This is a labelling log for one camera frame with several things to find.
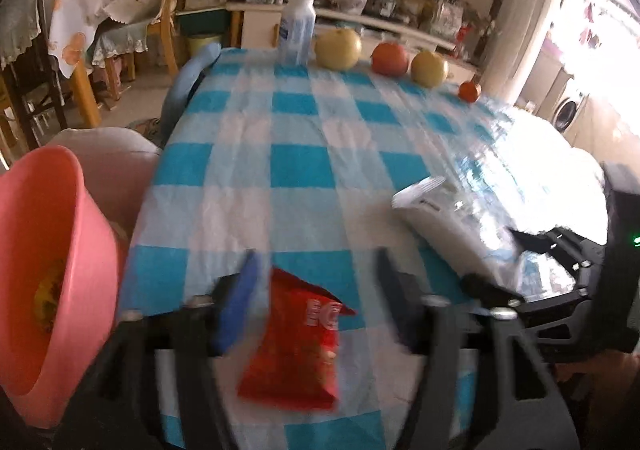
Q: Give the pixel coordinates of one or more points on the light wooden chair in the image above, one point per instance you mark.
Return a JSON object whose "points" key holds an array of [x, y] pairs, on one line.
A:
{"points": [[175, 5]]}

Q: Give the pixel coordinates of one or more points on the pink plastic basin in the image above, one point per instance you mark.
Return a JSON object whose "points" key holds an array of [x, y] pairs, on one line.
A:
{"points": [[50, 220]]}

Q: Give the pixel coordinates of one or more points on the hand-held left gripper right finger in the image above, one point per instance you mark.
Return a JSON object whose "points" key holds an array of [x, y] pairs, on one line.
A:
{"points": [[397, 305]]}

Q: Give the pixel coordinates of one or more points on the dark wooden chair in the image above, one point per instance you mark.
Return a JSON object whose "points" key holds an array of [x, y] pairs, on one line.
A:
{"points": [[30, 80]]}

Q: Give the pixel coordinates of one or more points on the white washing machine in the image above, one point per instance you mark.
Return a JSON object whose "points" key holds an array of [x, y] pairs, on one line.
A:
{"points": [[570, 110]]}

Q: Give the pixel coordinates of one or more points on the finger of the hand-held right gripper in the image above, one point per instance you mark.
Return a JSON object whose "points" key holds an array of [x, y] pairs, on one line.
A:
{"points": [[495, 292], [560, 240]]}

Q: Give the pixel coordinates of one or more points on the large yellow pear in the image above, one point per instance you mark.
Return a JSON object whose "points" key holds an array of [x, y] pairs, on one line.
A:
{"points": [[429, 69]]}

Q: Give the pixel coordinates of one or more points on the white curtain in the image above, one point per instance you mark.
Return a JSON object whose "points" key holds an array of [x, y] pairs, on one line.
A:
{"points": [[525, 15]]}

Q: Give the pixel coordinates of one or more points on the small yellow pear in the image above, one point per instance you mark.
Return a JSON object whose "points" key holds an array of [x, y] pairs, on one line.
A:
{"points": [[338, 49]]}

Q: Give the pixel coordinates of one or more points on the white stool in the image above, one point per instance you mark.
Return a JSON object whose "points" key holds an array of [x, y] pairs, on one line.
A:
{"points": [[110, 160]]}

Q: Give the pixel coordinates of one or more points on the blue chair back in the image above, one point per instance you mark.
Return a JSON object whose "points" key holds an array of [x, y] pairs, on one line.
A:
{"points": [[187, 85]]}

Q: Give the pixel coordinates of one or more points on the orange tangerine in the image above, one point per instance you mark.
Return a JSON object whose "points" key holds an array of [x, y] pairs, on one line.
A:
{"points": [[470, 92]]}

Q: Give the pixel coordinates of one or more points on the cream low cabinet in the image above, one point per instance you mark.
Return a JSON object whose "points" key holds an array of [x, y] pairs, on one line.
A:
{"points": [[260, 27]]}

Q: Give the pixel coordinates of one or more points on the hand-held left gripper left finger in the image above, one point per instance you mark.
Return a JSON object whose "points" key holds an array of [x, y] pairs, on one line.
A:
{"points": [[235, 300]]}

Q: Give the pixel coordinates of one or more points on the blue checkered tablecloth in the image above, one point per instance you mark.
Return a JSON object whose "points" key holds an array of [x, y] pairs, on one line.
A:
{"points": [[300, 180]]}

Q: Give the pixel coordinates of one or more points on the red snack bag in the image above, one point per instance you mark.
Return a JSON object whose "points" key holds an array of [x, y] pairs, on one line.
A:
{"points": [[295, 350]]}

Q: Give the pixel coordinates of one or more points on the crushed white milk carton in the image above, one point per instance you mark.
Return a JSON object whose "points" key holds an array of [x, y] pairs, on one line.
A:
{"points": [[450, 225]]}

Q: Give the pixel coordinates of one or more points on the red apple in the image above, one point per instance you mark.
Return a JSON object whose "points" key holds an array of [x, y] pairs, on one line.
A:
{"points": [[390, 59]]}

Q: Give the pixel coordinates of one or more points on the crumpled yellow wrapper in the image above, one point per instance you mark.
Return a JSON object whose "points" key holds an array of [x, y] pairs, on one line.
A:
{"points": [[50, 295]]}

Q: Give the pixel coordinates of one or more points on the orange print table cover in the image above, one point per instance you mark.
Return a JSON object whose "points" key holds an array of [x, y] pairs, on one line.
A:
{"points": [[75, 30]]}

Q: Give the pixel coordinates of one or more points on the white plastic bottle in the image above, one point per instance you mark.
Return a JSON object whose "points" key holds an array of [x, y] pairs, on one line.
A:
{"points": [[296, 30]]}

